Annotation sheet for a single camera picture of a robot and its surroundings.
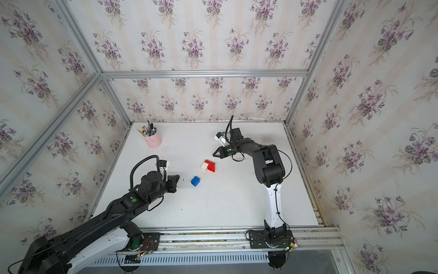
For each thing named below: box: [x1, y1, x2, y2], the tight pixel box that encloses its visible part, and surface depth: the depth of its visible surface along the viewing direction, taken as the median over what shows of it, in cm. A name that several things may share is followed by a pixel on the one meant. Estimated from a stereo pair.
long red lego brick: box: [204, 159, 216, 173], surface depth 97 cm
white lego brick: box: [200, 162, 209, 172], surface depth 97 cm
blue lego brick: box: [190, 175, 201, 187], surface depth 92 cm
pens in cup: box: [136, 118, 158, 137], surface depth 103 cm
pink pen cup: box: [143, 130, 162, 149], surface depth 104 cm
